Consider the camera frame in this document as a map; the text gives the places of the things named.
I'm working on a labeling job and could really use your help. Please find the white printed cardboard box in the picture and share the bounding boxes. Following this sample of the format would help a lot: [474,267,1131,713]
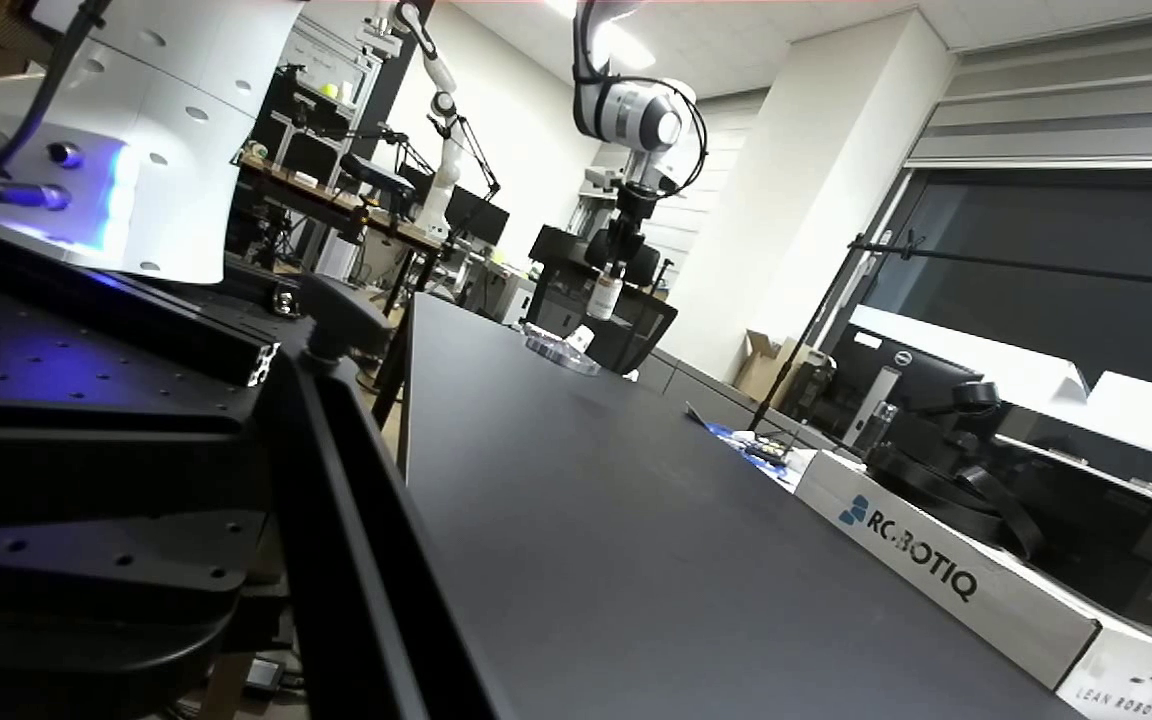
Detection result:
[1053,622,1152,720]

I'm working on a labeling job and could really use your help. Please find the white Robotiq cardboard box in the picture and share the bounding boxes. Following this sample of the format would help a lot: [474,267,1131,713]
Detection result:
[792,445,1106,694]

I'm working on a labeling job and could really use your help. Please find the white window blind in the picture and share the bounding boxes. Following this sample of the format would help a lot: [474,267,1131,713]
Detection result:
[903,8,1152,174]

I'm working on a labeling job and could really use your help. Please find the black box-shaped device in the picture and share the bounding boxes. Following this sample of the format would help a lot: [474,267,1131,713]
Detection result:
[868,352,1048,537]

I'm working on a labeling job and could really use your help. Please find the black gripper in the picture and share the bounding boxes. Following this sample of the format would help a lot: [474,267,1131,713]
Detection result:
[578,186,670,328]

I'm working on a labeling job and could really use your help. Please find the black perforated breadboard table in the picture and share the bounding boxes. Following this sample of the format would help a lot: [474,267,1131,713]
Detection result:
[0,204,288,720]

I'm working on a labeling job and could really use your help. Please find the flat metal plate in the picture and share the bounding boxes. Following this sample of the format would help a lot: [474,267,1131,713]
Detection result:
[519,324,601,373]

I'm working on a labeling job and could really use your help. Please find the brown cardboard box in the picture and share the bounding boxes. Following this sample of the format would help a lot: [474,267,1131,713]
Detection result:
[732,328,799,407]

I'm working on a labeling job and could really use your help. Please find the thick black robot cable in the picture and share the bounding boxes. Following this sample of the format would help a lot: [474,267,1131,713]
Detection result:
[0,0,117,191]

